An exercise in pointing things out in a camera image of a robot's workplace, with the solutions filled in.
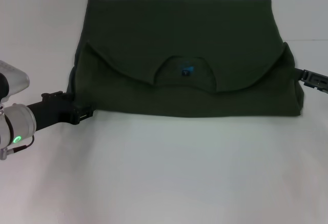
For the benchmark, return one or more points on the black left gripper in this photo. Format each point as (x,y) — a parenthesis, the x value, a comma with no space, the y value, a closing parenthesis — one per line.
(53,111)

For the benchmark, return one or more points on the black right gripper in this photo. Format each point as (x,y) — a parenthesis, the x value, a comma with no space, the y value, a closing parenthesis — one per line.
(317,81)

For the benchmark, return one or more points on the dark green FREE t-shirt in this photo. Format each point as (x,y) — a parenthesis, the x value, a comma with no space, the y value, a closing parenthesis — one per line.
(179,42)

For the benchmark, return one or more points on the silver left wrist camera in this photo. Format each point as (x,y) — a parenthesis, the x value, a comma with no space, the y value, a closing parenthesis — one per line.
(15,76)

